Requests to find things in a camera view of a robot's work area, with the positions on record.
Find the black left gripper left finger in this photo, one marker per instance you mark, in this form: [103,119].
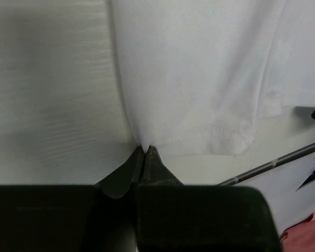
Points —
[70,217]

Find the white t shirt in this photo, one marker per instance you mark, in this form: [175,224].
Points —
[198,75]

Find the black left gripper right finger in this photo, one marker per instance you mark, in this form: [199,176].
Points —
[171,216]

